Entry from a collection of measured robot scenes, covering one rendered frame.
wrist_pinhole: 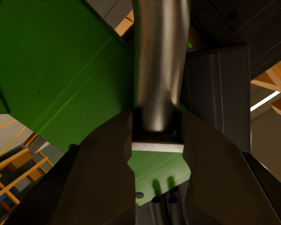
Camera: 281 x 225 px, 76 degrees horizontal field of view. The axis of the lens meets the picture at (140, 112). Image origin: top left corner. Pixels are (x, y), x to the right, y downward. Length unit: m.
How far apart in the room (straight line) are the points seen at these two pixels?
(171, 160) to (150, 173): 0.03
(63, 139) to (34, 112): 0.03
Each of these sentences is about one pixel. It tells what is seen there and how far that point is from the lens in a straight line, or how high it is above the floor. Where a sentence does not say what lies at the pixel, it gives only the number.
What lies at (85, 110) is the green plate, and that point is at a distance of 0.16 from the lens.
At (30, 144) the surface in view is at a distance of 0.40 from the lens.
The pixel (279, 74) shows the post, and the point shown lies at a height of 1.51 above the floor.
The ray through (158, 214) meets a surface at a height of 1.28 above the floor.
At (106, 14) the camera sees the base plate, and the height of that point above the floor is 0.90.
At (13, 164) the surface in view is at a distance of 6.32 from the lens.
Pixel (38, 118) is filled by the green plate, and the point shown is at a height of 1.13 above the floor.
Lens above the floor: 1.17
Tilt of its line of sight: 5 degrees up
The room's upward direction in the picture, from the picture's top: 139 degrees clockwise
